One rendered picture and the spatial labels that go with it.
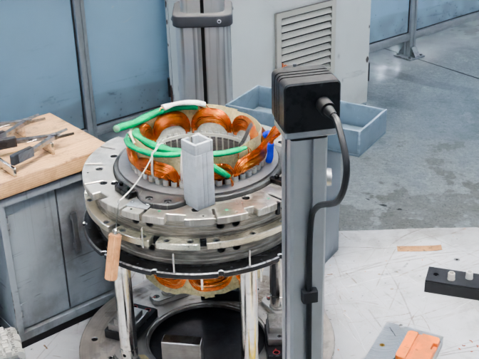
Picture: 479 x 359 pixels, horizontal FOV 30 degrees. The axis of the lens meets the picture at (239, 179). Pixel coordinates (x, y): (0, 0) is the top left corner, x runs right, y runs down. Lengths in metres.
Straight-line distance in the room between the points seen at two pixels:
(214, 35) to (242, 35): 1.87
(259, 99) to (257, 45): 1.98
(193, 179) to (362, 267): 0.57
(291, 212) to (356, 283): 0.85
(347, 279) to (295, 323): 0.80
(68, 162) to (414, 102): 3.24
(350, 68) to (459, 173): 0.68
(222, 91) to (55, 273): 0.49
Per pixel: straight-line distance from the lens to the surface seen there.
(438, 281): 1.53
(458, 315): 1.50
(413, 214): 3.41
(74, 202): 1.39
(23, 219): 1.36
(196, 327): 1.44
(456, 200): 3.53
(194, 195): 1.11
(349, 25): 3.91
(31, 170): 1.33
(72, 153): 1.37
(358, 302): 1.50
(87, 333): 1.42
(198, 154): 1.08
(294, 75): 0.67
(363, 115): 1.52
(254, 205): 1.12
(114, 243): 1.14
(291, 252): 0.72
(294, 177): 0.69
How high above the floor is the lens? 1.63
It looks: 27 degrees down
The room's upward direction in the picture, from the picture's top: 2 degrees counter-clockwise
